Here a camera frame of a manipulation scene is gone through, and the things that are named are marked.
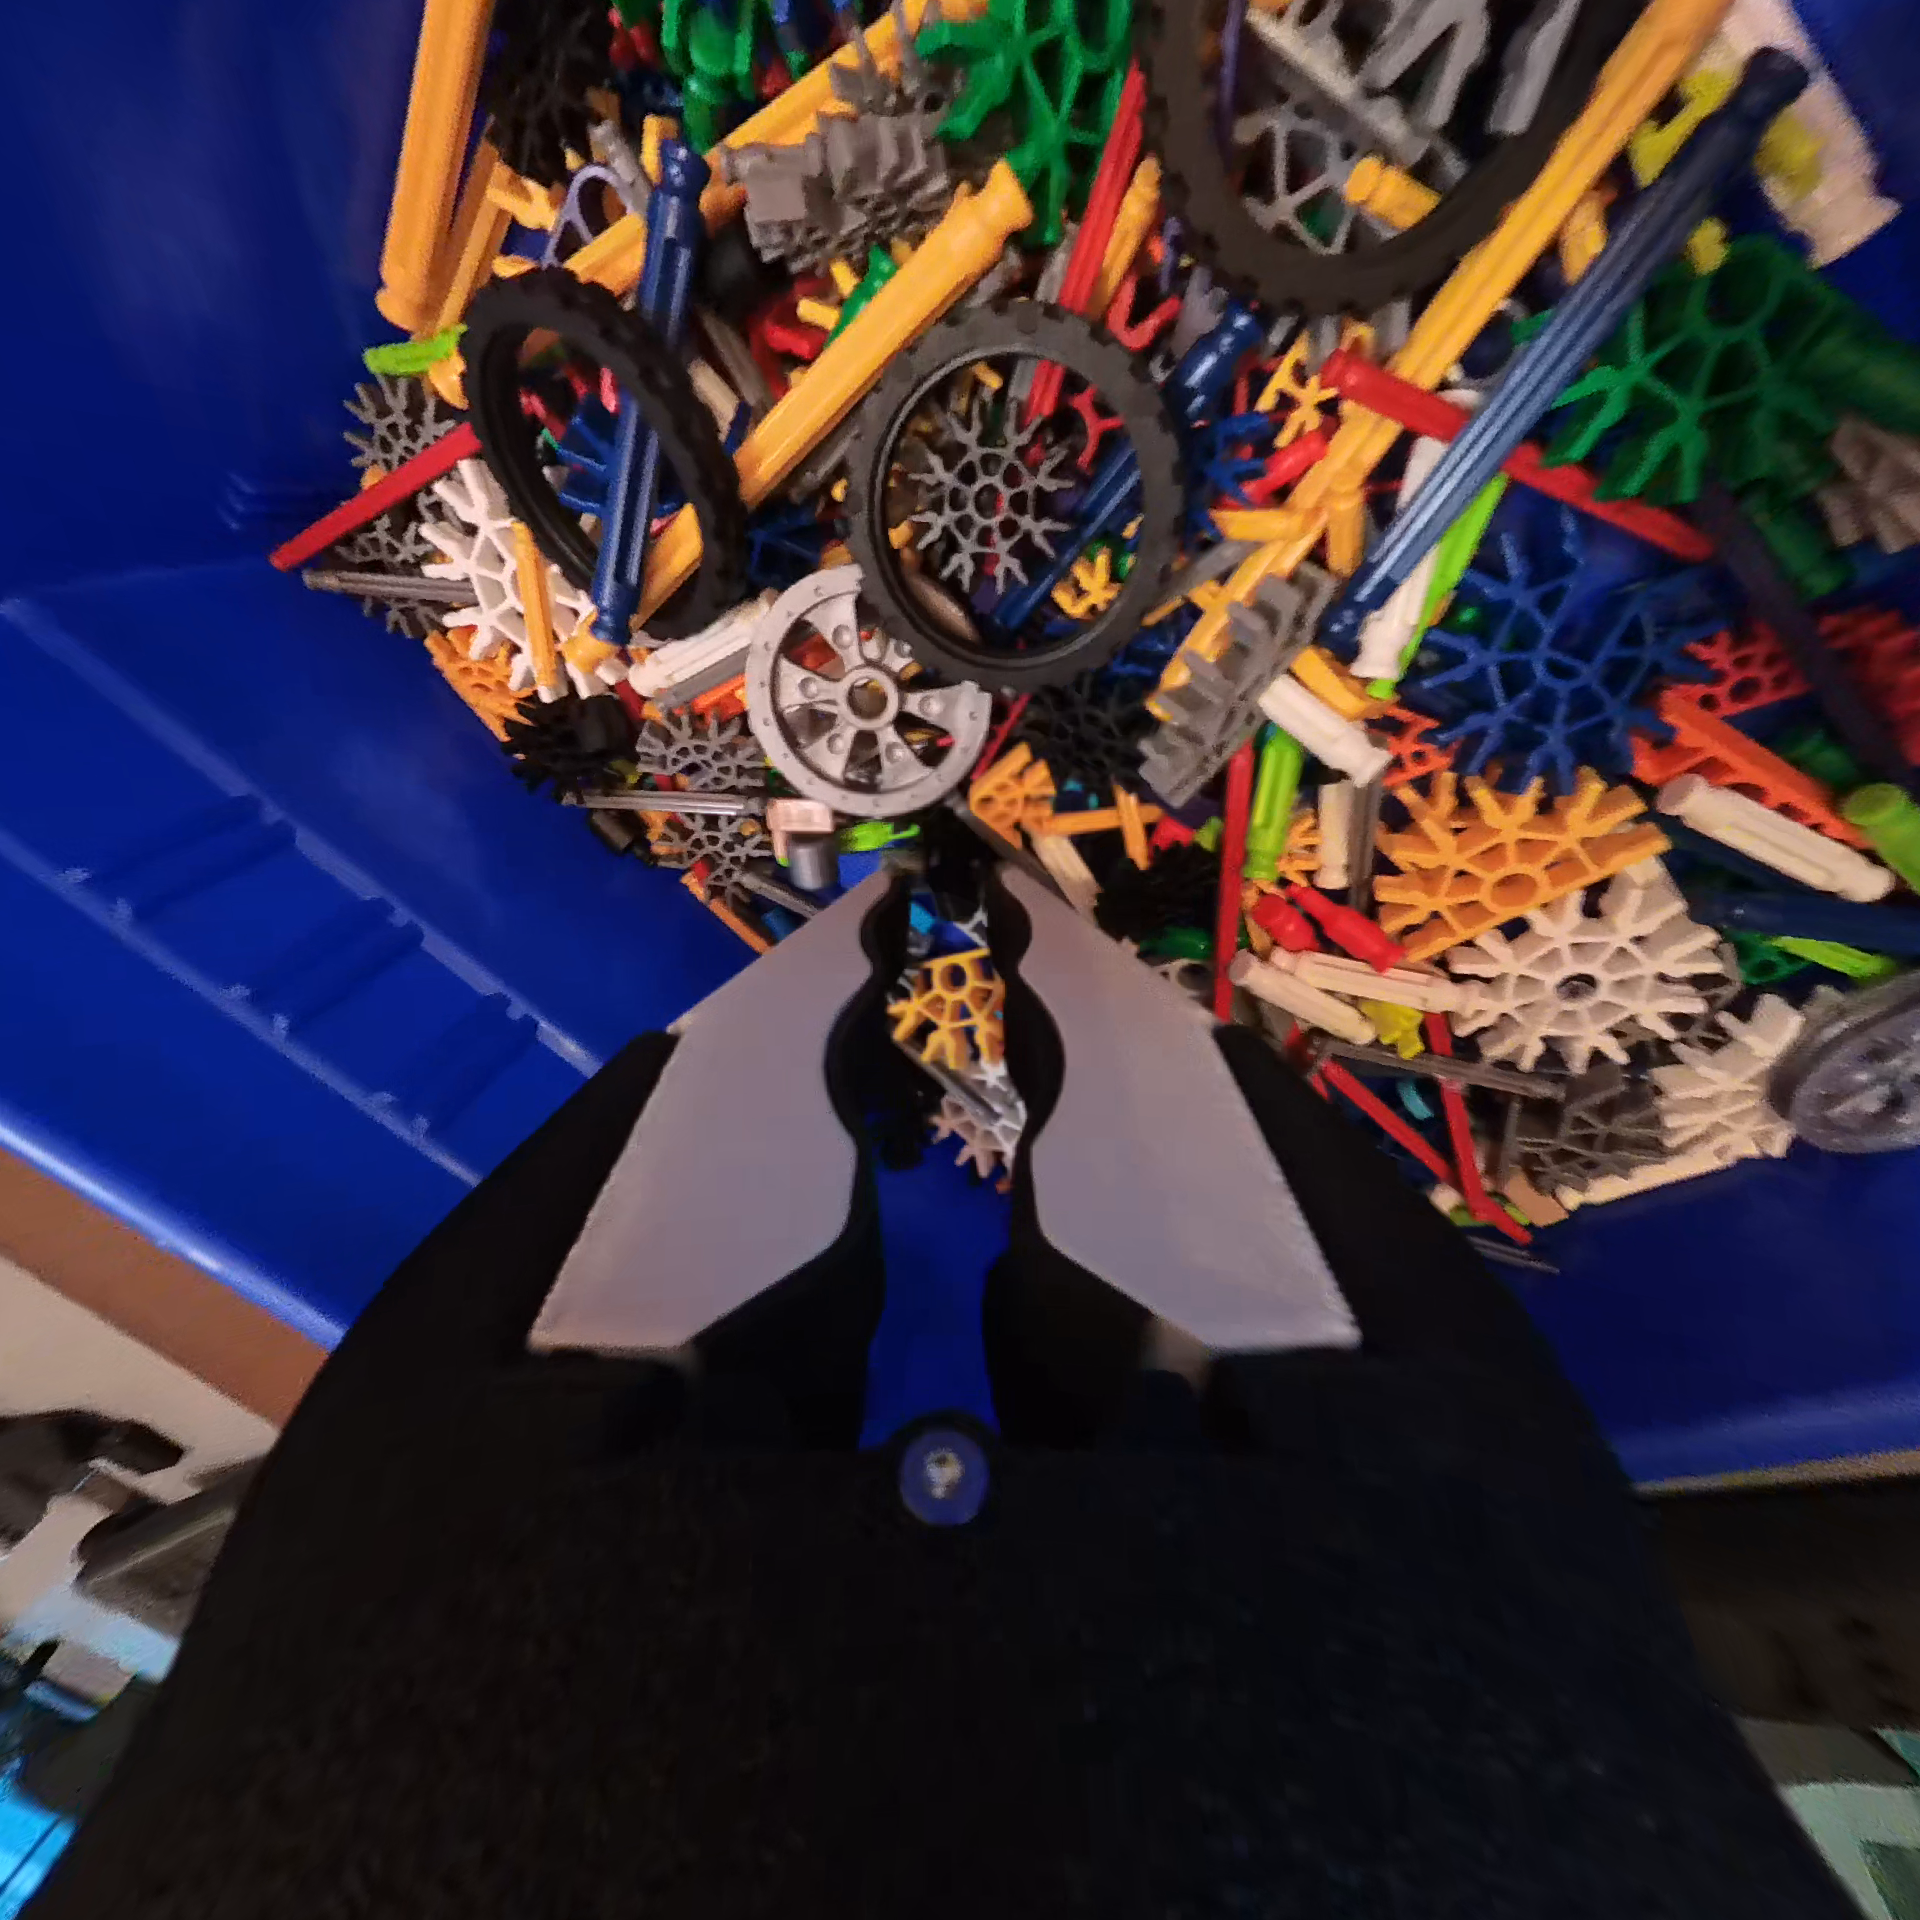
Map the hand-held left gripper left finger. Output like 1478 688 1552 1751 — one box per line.
528 869 900 1358

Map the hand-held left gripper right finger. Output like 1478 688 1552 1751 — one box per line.
982 869 1363 1357

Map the large grey spoked wheel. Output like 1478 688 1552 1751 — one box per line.
1772 992 1920 1160

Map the blue plastic storage bin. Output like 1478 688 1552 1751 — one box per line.
0 0 1920 1489

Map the small grey spoked wheel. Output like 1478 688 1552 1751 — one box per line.
744 567 996 821

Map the small black rubber tyre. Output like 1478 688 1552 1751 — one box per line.
457 272 754 644

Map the pile of colourful construction pieces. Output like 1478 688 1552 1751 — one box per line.
274 0 1920 1275

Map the large black rubber tyre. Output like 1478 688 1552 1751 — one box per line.
1141 0 1643 320
841 299 1188 691

